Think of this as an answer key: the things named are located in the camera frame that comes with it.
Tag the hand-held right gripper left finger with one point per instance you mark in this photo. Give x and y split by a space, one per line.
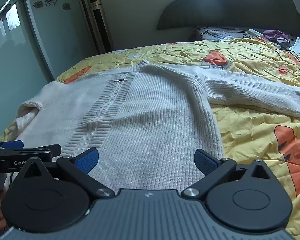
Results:
87 161

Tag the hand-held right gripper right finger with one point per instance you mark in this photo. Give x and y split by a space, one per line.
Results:
204 162

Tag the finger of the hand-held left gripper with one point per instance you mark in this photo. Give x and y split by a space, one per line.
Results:
34 149
12 144

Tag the white knit sweater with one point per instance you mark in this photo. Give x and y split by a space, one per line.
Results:
145 120

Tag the yellow printed blanket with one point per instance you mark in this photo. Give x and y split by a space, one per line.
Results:
247 130

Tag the flowered glass wardrobe door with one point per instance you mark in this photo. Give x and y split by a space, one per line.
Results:
7 62
57 25

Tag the printed pillow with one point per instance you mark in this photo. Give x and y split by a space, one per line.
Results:
215 33

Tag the gold tower air conditioner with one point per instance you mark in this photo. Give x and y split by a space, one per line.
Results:
100 22

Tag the white remote control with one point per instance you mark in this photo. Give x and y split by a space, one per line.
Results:
255 32

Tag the purple cloth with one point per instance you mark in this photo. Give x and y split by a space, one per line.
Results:
275 35

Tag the dark grey headboard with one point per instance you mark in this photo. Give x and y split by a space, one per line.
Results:
227 5

